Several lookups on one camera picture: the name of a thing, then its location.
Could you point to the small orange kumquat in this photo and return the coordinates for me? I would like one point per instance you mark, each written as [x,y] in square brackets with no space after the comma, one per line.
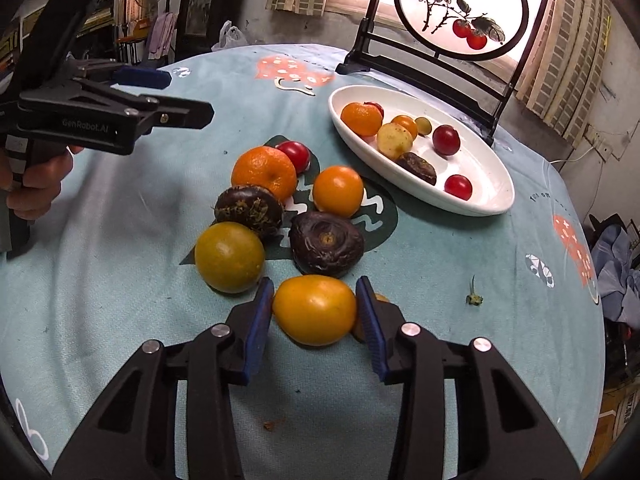
[408,123]

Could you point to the round orange fruit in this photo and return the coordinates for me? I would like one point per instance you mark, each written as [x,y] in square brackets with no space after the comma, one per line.
[338,190]

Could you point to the green fruit stem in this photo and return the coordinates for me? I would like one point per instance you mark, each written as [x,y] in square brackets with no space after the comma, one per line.
[473,298]

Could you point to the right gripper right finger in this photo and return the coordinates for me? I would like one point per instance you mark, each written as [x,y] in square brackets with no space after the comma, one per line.
[502,432]

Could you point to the large orange mandarin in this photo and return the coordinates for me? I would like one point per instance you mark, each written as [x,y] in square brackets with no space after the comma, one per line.
[362,119]

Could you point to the dark water chestnut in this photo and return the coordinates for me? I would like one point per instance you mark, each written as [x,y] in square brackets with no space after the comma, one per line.
[252,206]
[417,166]
[324,244]

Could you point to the pink hanging cloth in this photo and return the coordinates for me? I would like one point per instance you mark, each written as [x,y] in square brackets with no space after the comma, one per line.
[161,35]

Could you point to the black framed decorative screen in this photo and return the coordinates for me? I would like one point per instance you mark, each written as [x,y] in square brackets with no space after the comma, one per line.
[469,54]

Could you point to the yellow orange tomato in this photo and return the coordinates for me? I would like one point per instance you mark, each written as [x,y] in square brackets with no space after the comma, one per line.
[315,310]

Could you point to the person's left hand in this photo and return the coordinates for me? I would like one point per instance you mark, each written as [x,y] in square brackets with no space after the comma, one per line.
[42,184]

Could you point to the green yellow tomato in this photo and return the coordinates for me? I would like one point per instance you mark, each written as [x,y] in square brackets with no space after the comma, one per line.
[229,257]

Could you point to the yellow speckled fruit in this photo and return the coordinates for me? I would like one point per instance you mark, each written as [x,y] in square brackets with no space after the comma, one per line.
[393,140]

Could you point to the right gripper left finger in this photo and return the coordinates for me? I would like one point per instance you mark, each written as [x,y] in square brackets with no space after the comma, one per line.
[129,432]

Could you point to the white plastic bag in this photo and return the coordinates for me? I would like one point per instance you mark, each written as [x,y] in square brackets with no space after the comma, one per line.
[230,37]

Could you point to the teal patterned tablecloth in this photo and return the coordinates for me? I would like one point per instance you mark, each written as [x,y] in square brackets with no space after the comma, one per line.
[108,266]

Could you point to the dark wooden cabinet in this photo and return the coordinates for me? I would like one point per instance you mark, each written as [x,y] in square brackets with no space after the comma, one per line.
[198,25]

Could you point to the right checkered curtain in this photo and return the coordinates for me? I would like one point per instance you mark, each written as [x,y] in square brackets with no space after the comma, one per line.
[564,70]

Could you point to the white oval plate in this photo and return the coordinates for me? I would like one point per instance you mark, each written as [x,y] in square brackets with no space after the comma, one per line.
[493,190]

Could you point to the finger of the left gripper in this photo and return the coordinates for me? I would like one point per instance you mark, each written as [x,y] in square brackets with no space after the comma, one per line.
[103,113]
[112,72]

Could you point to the dark red cherry tomato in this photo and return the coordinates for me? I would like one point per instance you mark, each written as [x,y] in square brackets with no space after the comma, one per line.
[446,140]

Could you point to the blue clothes pile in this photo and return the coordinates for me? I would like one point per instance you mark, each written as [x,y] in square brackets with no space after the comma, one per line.
[618,281]

